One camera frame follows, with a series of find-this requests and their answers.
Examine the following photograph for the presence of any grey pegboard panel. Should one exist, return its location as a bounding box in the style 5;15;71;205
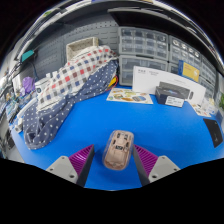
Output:
33;19;120;80

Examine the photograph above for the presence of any yellow and blue box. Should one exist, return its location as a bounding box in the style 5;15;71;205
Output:
177;59;201;83

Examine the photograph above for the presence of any red blue checkered cloth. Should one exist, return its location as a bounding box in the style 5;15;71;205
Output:
34;45;119;113

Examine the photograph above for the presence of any purple crumpled bag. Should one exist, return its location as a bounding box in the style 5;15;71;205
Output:
21;76;36;95

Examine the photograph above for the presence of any teal plastic holder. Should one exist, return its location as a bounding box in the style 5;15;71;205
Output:
20;49;36;63

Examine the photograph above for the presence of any navy polka dot cloth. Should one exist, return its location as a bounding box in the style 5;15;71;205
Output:
22;59;119;150

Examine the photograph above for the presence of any white wicker basket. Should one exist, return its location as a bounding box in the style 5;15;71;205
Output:
65;36;100;63

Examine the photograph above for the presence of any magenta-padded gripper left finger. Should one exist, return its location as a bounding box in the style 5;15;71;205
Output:
45;143;96;188

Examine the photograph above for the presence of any small black box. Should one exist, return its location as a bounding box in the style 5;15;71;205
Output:
154;85;186;108

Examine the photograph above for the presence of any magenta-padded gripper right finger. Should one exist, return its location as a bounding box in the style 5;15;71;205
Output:
132;143;182;187

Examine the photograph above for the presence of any white keyboard packaging box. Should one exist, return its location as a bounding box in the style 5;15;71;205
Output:
132;65;207;106

